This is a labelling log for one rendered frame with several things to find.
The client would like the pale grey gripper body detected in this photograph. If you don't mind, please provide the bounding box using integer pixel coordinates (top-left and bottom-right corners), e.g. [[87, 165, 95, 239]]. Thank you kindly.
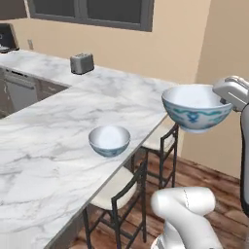
[[212, 75, 249, 113]]

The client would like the white bowl with blue pattern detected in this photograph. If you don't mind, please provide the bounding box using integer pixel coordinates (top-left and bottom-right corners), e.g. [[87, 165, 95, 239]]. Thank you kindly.
[[161, 84, 233, 134], [88, 124, 131, 159]]

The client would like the black stool with cream seat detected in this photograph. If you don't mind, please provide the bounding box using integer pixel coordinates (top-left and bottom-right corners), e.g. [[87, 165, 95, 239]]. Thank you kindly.
[[82, 152, 149, 249], [130, 122, 180, 191]]

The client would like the grey cabinet drawer run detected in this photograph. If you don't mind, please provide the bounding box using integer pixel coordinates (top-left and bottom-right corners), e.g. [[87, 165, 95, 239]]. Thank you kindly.
[[36, 78, 70, 102]]

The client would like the silver toaster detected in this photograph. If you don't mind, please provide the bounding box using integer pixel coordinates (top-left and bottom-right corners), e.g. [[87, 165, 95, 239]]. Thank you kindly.
[[69, 53, 95, 76]]

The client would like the grey framed window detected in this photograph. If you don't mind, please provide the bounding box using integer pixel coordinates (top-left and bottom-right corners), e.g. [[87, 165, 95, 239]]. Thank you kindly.
[[26, 0, 156, 33]]

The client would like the grey dishwasher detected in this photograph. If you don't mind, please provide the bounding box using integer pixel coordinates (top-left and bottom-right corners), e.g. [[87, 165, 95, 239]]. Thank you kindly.
[[2, 68, 39, 114]]

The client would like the black coffee machine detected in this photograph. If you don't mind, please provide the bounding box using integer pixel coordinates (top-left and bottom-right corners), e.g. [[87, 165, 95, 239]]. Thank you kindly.
[[0, 22, 20, 54]]

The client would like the dark wall cabinet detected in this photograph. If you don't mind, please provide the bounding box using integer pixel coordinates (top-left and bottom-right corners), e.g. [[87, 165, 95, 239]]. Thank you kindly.
[[0, 0, 29, 21]]

